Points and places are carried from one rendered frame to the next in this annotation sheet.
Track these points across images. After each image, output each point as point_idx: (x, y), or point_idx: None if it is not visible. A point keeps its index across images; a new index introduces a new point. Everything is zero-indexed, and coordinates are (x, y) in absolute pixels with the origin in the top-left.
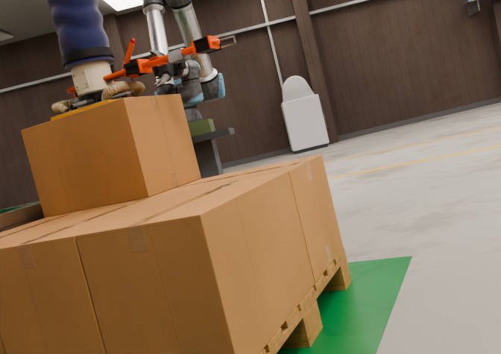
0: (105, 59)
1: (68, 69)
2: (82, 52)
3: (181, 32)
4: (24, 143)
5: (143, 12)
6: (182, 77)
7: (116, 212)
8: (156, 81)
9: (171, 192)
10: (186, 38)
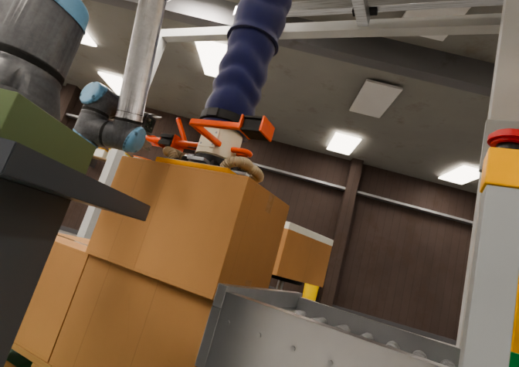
0: None
1: (244, 140)
2: None
3: None
4: (286, 219)
5: None
6: (113, 120)
7: None
8: (149, 142)
9: None
10: None
